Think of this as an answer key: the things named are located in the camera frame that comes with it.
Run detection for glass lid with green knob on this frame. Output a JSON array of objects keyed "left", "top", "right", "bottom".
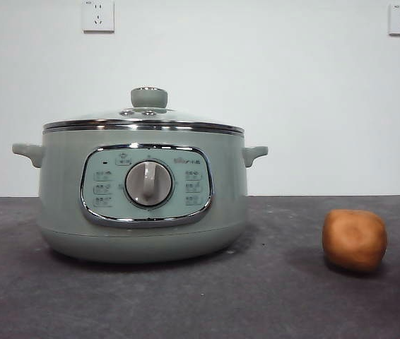
[{"left": 42, "top": 85, "right": 246, "bottom": 137}]

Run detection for brown potato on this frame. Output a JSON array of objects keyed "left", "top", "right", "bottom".
[{"left": 322, "top": 208, "right": 388, "bottom": 273}]

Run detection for pale green electric cooking pot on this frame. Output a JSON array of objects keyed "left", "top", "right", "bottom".
[{"left": 11, "top": 121, "right": 269, "bottom": 264}]

